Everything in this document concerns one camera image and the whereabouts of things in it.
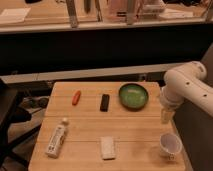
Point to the black rectangular block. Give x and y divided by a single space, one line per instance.
104 103

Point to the white ceramic cup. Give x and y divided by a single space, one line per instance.
170 145

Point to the white sponge block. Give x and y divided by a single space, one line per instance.
107 148

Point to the black chair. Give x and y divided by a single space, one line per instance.
10 113

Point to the wooden table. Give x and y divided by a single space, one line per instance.
136 134

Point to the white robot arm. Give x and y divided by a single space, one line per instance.
185 82

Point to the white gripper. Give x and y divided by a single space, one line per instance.
166 115

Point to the white paper sheet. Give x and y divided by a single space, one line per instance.
15 15

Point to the green ceramic bowl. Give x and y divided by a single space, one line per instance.
133 96

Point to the metal frame post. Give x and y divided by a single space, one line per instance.
72 13

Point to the dark panel at right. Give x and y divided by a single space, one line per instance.
195 128

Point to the white tube bottle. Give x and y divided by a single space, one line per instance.
57 139

